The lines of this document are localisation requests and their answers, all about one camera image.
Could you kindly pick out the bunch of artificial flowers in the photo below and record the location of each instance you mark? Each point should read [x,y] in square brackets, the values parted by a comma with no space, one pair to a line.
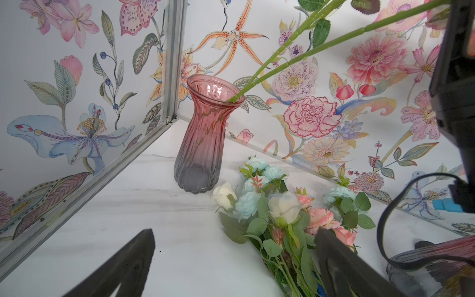
[282,224]

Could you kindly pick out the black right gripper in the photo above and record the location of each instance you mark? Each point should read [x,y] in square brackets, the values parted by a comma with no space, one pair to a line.
[452,87]

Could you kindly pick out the blue microphone on black stand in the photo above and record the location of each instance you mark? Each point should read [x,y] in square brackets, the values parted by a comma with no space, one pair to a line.
[448,205]

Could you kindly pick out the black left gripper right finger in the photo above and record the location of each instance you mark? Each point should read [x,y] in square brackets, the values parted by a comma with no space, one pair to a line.
[344,274]

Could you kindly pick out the pink ribbed glass vase centre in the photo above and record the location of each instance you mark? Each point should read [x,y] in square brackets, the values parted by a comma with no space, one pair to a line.
[440,278]

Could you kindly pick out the pink ribbed glass vase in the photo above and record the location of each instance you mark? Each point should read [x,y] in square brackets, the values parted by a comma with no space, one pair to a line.
[440,278]
[198,163]

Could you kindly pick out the coral rose spray stem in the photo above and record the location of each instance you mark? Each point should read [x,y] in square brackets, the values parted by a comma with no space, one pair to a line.
[355,33]

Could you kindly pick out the large peach peony stem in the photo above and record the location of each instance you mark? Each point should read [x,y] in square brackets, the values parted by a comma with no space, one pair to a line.
[315,22]

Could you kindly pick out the pink ribbed glass vase left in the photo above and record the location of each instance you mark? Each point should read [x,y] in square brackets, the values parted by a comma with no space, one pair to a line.
[198,163]

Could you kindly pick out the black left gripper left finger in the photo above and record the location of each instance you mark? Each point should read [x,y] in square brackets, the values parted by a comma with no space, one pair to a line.
[125,273]

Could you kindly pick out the left corner aluminium post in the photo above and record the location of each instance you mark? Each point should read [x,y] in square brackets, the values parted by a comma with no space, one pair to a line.
[176,19]

